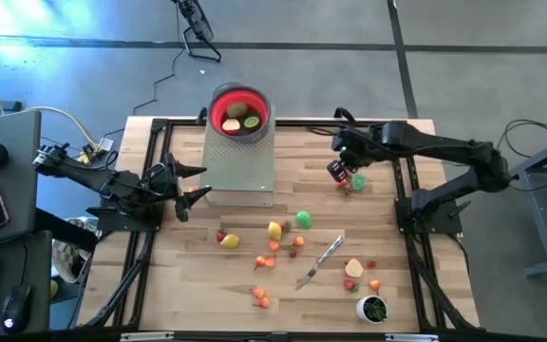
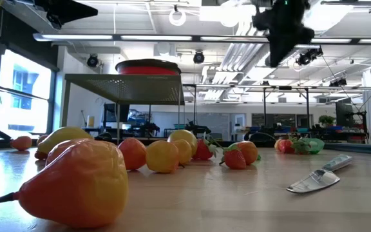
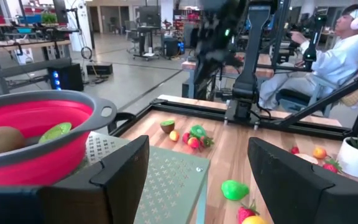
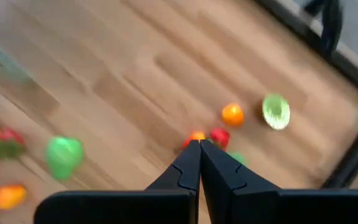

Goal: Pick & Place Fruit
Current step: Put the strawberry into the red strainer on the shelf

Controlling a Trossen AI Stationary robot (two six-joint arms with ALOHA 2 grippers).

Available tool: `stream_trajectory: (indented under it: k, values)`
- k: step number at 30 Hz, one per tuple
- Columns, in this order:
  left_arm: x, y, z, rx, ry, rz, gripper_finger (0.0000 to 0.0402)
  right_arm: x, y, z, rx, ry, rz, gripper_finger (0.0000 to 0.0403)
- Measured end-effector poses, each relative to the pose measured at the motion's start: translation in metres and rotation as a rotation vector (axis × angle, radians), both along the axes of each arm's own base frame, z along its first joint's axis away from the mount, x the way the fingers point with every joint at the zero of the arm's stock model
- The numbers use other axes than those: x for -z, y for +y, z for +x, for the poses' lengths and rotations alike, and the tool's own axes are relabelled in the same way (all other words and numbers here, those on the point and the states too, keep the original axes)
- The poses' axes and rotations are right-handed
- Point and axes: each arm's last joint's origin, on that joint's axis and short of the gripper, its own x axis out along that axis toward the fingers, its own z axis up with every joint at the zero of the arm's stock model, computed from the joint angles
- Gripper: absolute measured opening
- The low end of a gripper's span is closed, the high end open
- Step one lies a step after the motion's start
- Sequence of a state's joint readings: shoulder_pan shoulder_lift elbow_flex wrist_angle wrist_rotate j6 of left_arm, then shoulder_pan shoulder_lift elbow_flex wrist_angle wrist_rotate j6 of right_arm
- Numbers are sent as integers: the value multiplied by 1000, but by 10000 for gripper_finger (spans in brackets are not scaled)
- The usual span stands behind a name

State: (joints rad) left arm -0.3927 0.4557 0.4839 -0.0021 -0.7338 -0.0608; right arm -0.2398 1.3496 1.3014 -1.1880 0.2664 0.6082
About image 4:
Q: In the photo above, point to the orange red pear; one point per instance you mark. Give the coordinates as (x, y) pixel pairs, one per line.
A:
(194, 136)

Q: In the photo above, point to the red strawberry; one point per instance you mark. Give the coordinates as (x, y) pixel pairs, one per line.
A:
(9, 141)
(219, 137)

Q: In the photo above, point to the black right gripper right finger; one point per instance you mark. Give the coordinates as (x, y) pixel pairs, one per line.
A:
(244, 205)

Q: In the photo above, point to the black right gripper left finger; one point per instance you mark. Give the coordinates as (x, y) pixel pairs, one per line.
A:
(166, 205)

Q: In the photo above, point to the small orange fruit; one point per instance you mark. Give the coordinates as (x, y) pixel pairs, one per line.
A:
(232, 114)
(8, 196)

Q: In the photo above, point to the green pear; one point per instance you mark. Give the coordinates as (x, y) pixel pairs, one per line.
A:
(64, 157)

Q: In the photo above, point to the green fruit piece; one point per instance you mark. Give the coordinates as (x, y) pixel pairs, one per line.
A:
(238, 157)

